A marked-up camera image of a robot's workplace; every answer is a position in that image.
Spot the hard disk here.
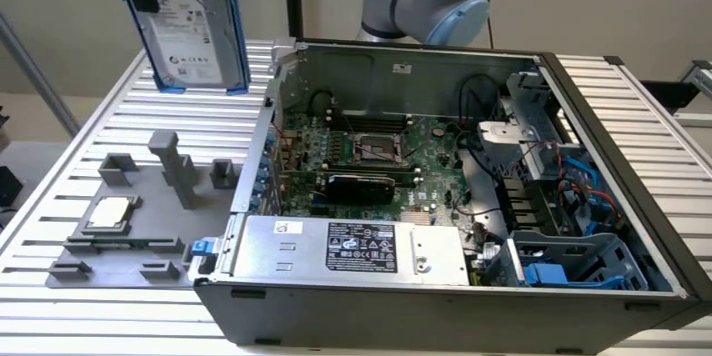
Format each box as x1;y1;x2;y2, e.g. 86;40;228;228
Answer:
113;0;252;97

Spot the blue plastic disk carrier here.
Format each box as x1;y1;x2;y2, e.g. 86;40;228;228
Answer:
525;263;569;288

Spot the black RAM slot bank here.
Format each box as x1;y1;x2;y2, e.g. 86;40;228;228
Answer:
337;113;408;131

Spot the silver CPU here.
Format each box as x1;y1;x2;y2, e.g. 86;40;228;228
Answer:
86;195;137;231

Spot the black box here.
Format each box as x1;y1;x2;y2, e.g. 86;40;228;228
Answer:
0;165;24;208

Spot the grey parts rack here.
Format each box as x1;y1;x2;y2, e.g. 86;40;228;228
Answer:
45;130;246;290

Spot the CPU socket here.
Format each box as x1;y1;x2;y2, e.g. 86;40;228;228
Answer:
346;133;412;166

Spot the green RAM stick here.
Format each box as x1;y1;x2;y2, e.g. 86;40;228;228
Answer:
64;237;180;249

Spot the black graphics card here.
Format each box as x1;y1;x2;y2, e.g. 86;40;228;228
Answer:
320;172;400;208

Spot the blue case latch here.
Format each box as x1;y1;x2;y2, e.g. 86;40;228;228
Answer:
189;238;216;258

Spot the silver power supply unit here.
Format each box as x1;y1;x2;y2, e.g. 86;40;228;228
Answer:
230;214;472;287

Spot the green motherboard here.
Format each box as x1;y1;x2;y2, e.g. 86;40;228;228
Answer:
270;116;486;224

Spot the silver metal drive cage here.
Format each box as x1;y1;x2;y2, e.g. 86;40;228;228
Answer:
476;72;582;180

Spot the open black PC case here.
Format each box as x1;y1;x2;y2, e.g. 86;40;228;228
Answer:
188;37;702;348

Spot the aluminium frame profile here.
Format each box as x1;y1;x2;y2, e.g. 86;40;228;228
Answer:
0;13;80;137

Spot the short black cable loop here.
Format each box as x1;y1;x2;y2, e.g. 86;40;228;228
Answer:
309;88;336;118

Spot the thin black hanging cable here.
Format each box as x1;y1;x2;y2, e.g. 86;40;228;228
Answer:
484;0;497;51

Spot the long black cable loop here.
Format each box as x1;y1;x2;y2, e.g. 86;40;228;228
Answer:
454;74;502;128

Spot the blue wire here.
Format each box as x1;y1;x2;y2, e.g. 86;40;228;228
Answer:
558;154;605;236

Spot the red wire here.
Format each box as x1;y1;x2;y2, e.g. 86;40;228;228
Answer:
554;143;622;222

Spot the aluminium frame with black bracket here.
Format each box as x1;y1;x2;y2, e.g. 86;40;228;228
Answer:
638;59;712;126

